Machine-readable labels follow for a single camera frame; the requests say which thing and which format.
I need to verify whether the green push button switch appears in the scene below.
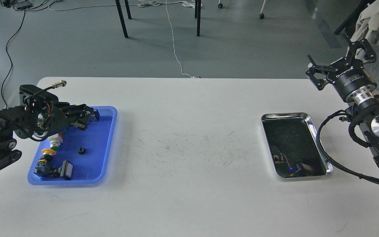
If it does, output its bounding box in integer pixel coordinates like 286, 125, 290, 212
48, 132, 63, 151

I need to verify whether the black table leg left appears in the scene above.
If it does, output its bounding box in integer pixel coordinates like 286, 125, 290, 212
115, 0, 132, 39

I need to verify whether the red push button switch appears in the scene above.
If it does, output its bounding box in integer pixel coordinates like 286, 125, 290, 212
86, 108, 100, 123

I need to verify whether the black floor cable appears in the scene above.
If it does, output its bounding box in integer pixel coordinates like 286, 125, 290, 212
0, 0, 58, 109

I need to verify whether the black table leg right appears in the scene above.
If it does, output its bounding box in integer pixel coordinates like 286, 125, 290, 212
194, 0, 202, 37

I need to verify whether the black power strip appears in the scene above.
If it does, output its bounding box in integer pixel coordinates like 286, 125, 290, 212
12, 0, 33, 11

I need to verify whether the beige cloth on chair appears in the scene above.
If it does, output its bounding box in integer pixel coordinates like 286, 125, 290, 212
349, 0, 379, 42

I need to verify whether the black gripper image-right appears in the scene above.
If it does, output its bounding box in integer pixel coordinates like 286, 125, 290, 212
305, 39, 377, 102

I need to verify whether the white floor cable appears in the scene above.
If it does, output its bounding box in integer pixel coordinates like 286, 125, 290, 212
137, 0, 203, 79

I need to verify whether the black table leg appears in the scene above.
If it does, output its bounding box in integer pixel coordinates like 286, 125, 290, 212
115, 0, 132, 39
194, 0, 202, 37

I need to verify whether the blue plastic tray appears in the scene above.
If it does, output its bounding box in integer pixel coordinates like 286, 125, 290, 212
27, 106, 117, 186

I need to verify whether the silver metal tray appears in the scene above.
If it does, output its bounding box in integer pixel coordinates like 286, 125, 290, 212
261, 112, 334, 181

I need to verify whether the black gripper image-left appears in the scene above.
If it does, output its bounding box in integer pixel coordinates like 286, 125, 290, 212
25, 100, 92, 139

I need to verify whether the yellow push button switch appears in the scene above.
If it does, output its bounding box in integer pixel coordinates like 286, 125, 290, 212
34, 148, 58, 177

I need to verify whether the white square button switch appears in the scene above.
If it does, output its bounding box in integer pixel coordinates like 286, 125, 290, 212
58, 160, 73, 180

